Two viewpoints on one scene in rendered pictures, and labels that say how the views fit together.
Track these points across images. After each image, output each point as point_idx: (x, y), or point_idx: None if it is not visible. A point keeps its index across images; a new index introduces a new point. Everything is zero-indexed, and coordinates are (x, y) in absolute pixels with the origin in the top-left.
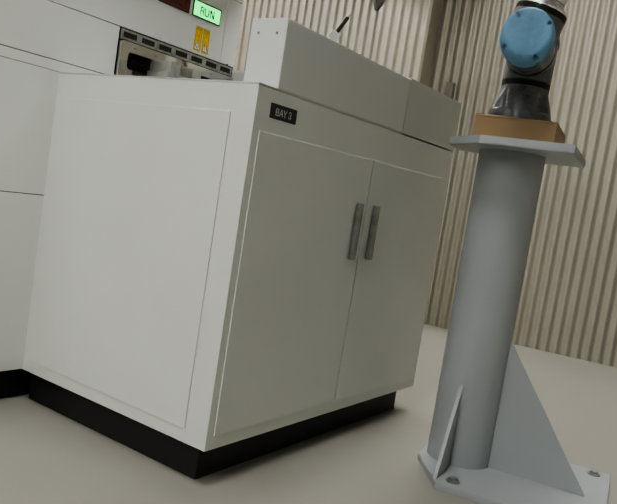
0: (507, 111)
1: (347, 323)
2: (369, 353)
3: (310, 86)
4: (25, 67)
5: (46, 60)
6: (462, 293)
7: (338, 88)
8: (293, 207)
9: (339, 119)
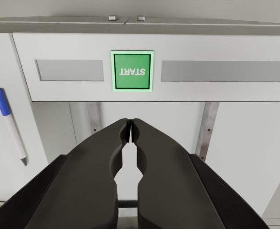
0: None
1: (128, 18)
2: (99, 17)
3: None
4: None
5: (273, 223)
6: None
7: (239, 29)
8: (228, 22)
9: (211, 27)
